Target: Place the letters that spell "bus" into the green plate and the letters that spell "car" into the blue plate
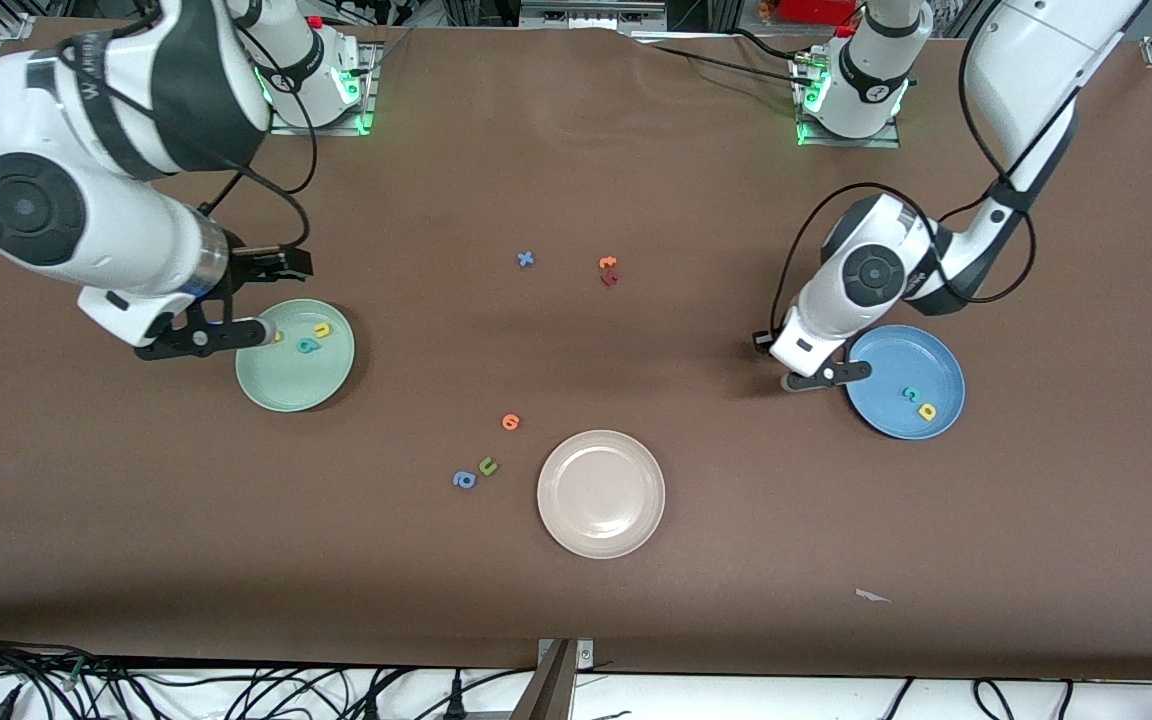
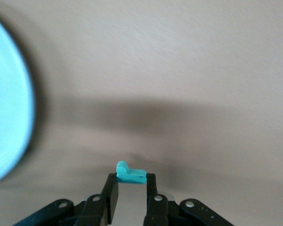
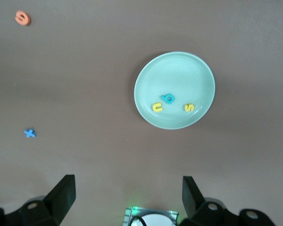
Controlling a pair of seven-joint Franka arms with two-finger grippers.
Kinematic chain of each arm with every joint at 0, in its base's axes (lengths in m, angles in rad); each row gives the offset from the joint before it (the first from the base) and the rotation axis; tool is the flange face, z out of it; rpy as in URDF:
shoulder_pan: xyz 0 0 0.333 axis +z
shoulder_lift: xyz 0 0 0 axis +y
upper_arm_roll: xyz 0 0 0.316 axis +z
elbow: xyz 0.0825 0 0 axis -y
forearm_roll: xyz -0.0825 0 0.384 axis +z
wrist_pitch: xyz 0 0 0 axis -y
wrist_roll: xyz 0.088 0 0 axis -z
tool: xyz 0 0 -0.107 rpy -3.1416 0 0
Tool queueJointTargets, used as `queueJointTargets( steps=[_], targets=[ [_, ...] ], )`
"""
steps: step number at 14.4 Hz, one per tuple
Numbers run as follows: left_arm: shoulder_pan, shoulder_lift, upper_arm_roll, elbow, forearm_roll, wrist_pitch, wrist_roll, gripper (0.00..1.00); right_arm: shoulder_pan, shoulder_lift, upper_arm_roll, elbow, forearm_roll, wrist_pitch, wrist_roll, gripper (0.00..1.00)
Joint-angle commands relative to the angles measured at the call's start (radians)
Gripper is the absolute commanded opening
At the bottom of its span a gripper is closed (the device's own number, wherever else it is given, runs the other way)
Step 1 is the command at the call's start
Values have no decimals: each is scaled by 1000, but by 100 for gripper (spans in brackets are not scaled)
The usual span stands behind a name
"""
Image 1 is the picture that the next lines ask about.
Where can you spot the green letter u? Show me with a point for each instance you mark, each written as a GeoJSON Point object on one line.
{"type": "Point", "coordinates": [489, 472]}

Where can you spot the grey metal bracket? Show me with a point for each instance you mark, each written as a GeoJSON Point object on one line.
{"type": "Point", "coordinates": [551, 690]}

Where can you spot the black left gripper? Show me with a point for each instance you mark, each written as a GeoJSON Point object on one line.
{"type": "Point", "coordinates": [762, 341]}

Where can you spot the white paper scrap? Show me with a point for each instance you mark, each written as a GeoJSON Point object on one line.
{"type": "Point", "coordinates": [868, 596]}

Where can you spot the blue plate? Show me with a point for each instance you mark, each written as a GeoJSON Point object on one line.
{"type": "Point", "coordinates": [921, 360]}

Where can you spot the red box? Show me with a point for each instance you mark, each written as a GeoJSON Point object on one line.
{"type": "Point", "coordinates": [811, 10]}

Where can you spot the blue letter a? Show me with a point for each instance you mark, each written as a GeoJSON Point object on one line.
{"type": "Point", "coordinates": [472, 478]}

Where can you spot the beige plate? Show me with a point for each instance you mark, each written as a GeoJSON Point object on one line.
{"type": "Point", "coordinates": [601, 494]}

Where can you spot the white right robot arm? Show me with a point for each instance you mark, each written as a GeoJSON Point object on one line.
{"type": "Point", "coordinates": [126, 240]}

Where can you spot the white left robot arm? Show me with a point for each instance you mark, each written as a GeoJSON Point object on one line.
{"type": "Point", "coordinates": [1036, 60]}

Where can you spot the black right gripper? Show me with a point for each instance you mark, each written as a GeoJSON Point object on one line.
{"type": "Point", "coordinates": [244, 271]}

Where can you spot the green plate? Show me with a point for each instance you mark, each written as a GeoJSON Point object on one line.
{"type": "Point", "coordinates": [296, 385]}

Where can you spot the grey power strip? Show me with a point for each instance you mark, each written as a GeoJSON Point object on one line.
{"type": "Point", "coordinates": [591, 12]}

